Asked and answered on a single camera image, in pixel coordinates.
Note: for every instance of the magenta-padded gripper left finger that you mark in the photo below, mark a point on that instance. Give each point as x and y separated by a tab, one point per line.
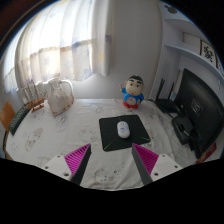
78	156

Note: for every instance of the white cartoon-print computer mouse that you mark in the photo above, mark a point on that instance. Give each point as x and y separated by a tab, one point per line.
123	129

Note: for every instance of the black router with antennas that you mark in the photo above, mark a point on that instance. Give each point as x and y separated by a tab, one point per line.
166	105

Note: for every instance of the black computer monitor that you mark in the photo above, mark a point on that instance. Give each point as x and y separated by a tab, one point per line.
203	110

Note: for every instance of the cartoon boy figurine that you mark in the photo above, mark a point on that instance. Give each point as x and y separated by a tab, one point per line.
133	95

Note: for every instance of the white wall shelf unit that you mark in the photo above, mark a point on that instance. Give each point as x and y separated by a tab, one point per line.
186	50

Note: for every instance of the white cartoon-print tablecloth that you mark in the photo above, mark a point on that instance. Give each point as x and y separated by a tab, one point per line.
66	133

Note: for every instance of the white kettle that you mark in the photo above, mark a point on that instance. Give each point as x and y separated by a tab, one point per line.
71	88

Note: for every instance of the wooden model sailing ship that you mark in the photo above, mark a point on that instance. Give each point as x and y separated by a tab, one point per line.
35	104

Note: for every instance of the large white conch shell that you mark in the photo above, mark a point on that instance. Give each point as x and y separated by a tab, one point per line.
59	100

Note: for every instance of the white star-print curtain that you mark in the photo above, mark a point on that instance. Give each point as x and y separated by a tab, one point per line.
60	36

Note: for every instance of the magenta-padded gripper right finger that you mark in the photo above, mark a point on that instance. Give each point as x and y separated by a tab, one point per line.
146	158

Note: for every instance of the black box device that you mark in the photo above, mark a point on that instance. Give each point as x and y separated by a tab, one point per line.
182	128

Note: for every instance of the orange wooden chair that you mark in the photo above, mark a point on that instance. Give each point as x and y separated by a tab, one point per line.
6	115

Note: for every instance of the dark computer keyboard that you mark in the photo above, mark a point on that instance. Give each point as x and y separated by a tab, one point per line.
19	120

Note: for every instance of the black mouse pad green lines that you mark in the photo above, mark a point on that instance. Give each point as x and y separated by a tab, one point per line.
108	133

